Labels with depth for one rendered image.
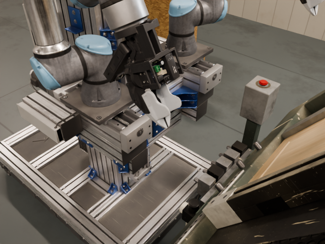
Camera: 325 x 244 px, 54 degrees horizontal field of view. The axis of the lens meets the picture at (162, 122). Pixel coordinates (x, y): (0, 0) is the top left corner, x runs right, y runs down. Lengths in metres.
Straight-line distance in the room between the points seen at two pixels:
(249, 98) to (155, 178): 0.81
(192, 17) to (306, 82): 2.26
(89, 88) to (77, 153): 1.10
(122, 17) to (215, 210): 0.60
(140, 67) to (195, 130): 2.10
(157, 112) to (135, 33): 0.16
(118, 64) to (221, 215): 0.53
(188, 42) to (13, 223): 1.52
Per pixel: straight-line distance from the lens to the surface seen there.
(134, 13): 0.57
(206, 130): 2.66
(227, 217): 0.94
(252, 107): 1.56
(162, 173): 2.03
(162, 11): 3.00
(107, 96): 1.17
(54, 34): 1.04
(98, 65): 1.11
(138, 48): 0.59
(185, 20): 1.43
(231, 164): 1.37
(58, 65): 1.05
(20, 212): 2.29
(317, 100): 1.49
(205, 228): 1.00
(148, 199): 1.91
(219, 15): 1.52
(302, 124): 1.27
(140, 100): 0.62
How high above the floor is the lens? 1.74
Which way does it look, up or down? 40 degrees down
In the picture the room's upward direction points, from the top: straight up
